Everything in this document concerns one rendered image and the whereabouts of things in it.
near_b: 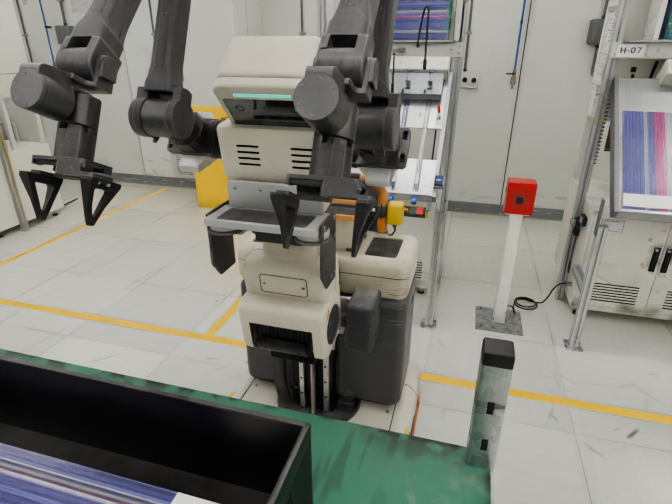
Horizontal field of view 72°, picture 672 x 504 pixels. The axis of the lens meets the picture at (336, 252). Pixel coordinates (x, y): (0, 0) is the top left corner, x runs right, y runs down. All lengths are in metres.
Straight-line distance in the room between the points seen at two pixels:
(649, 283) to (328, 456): 2.45
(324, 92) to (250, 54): 0.43
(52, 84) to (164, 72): 0.28
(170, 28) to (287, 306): 0.64
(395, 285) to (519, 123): 2.98
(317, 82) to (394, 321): 0.94
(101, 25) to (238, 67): 0.24
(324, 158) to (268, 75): 0.35
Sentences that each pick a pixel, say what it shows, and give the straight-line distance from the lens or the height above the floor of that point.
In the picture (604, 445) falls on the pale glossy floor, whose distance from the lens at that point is 2.14.
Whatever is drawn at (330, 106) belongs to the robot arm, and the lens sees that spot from 0.56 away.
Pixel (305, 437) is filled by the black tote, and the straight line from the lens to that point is 0.44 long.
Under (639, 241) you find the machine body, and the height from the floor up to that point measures 0.48.
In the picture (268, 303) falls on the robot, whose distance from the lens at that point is 1.14.
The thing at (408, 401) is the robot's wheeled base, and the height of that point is 0.27.
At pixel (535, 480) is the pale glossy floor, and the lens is 1.91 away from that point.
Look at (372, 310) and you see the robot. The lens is 1.22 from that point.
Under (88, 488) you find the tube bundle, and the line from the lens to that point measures 0.54.
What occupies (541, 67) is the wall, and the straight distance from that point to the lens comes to 4.13.
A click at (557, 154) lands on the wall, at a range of 4.24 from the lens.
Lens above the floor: 1.37
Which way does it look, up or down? 24 degrees down
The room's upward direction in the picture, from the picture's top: straight up
